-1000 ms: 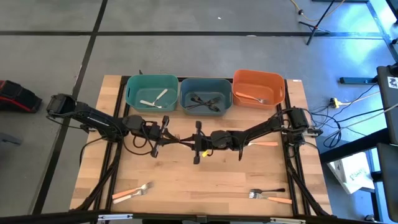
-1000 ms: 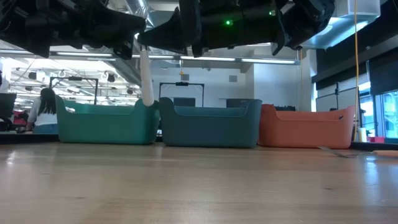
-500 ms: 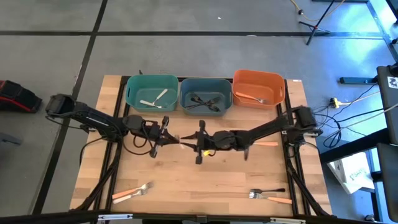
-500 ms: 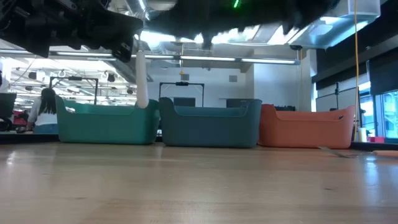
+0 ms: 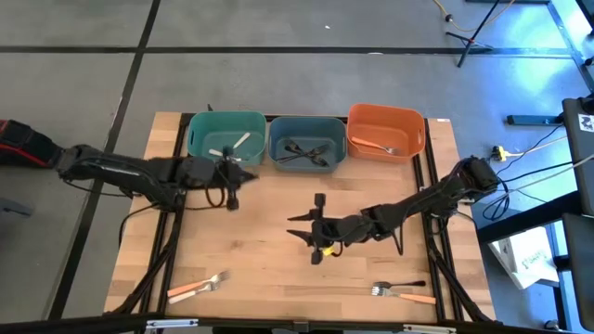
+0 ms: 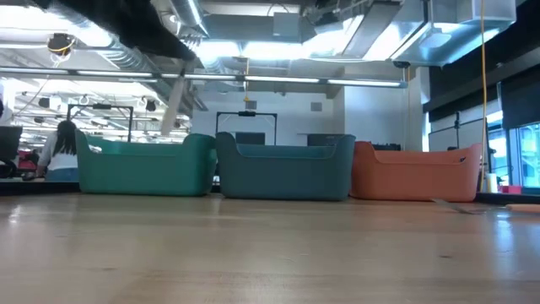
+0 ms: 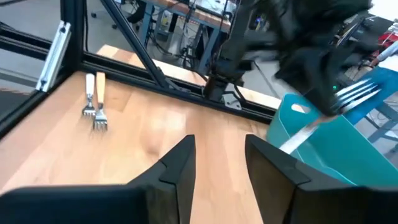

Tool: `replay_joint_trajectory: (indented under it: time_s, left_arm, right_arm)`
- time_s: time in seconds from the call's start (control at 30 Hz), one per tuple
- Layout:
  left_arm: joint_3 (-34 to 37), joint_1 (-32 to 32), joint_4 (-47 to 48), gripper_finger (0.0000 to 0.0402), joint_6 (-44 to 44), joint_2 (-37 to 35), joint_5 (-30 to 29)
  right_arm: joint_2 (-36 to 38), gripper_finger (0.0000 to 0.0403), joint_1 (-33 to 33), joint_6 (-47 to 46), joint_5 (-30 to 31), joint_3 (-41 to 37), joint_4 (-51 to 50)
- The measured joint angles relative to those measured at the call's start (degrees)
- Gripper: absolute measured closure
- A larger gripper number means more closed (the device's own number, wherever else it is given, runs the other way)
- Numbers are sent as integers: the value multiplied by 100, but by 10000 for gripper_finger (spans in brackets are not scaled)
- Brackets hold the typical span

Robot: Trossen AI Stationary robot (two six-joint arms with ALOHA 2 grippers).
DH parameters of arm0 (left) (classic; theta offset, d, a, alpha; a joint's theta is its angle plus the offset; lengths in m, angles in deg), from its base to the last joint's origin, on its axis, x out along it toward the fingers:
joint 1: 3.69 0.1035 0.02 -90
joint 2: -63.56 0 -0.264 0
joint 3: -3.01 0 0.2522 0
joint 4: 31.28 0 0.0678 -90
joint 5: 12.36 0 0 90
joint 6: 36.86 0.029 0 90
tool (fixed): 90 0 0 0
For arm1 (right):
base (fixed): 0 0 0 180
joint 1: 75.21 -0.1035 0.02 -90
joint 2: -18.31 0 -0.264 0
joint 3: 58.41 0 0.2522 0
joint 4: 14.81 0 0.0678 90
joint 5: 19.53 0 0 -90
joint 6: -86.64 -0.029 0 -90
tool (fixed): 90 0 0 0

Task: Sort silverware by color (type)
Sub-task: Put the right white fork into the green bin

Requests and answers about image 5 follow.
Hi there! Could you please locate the grey floor stand foot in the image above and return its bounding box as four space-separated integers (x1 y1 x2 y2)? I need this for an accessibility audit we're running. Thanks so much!
0 197 34 218

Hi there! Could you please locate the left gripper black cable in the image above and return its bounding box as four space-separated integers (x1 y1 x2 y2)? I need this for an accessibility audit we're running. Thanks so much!
203 183 228 210

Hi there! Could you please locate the blue-grey plastic bin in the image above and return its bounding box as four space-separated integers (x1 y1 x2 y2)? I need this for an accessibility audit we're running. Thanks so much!
268 115 348 174

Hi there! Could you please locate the plain black panel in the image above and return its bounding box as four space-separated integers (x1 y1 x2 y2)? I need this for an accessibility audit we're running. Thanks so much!
562 212 594 331

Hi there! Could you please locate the black arm base cable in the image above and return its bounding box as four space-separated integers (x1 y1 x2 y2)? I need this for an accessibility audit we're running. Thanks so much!
118 203 161 248

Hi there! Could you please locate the white cardboard box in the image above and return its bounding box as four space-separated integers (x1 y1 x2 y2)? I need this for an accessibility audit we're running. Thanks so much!
487 225 561 289

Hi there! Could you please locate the teal plastic bin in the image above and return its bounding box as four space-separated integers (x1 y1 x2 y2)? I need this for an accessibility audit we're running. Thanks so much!
187 109 268 168

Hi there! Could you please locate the orange plastic bin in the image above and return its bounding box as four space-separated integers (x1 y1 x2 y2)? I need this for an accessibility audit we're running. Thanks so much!
346 102 427 164

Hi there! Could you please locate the black tripod stand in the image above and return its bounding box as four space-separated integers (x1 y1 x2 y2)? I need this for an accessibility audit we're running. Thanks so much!
445 0 502 69

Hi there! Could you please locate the silver metal bracket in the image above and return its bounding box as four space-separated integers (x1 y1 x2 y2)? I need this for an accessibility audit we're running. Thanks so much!
146 318 200 330
403 324 458 334

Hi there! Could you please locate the blue metal frame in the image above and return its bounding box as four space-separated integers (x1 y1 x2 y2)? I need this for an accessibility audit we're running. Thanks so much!
547 0 594 92

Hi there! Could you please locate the orange-handled fork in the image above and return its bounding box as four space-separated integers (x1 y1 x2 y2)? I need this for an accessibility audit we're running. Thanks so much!
166 270 231 298
350 135 401 156
370 286 437 306

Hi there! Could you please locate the black floor bar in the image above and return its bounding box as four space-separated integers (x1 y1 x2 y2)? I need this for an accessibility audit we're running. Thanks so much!
506 114 565 127

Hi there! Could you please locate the black and red bag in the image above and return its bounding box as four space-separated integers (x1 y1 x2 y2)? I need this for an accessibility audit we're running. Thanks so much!
0 119 64 169

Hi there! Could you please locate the yellow cable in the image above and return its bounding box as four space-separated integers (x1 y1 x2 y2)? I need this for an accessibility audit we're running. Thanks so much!
433 0 516 33

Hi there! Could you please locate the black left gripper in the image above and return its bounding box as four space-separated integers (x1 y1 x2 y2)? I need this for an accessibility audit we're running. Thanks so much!
212 146 259 212

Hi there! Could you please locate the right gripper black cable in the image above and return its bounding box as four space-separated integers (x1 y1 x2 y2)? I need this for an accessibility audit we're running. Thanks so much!
391 225 406 256

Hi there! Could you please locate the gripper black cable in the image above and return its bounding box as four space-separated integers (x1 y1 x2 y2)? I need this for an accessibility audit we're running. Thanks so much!
391 225 406 256
203 183 228 210

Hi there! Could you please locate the black fork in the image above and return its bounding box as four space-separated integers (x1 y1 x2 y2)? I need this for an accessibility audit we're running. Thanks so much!
276 144 331 163
284 141 329 167
372 279 427 289

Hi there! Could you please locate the black cable bundle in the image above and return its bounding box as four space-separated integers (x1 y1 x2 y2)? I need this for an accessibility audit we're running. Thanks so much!
463 124 565 222

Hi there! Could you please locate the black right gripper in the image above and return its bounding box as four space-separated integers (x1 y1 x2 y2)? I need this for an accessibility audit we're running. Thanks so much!
286 193 336 265

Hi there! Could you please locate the black metal table frame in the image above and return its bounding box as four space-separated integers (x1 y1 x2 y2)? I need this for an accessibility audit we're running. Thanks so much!
0 110 594 334

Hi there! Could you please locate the black slanted beam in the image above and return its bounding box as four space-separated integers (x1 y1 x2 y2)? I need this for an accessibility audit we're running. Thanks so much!
476 190 581 245

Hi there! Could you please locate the black cart with white sticker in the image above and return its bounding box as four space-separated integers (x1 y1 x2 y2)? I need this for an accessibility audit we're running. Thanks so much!
562 92 594 215

